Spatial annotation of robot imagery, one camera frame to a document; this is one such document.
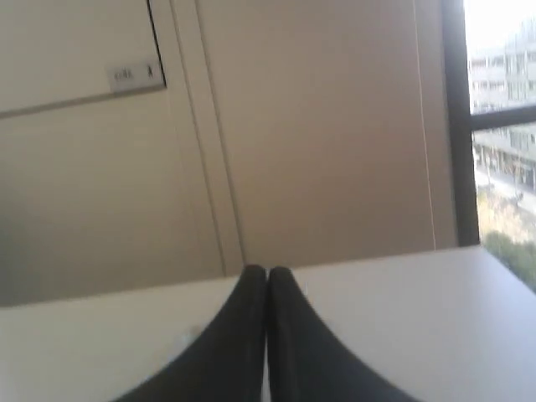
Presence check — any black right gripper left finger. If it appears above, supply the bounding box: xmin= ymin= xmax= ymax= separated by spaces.
xmin=118 ymin=265 xmax=267 ymax=401

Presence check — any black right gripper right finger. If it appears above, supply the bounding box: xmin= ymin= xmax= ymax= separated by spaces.
xmin=265 ymin=267 xmax=415 ymax=401

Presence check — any beige cabinet with doors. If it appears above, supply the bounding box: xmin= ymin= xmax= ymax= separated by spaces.
xmin=1 ymin=1 xmax=457 ymax=307

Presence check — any white cabinet label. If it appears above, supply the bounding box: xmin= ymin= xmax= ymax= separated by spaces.
xmin=106 ymin=59 xmax=165 ymax=93

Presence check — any dark window frame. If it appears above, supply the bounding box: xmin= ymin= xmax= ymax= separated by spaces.
xmin=440 ymin=1 xmax=535 ymax=247

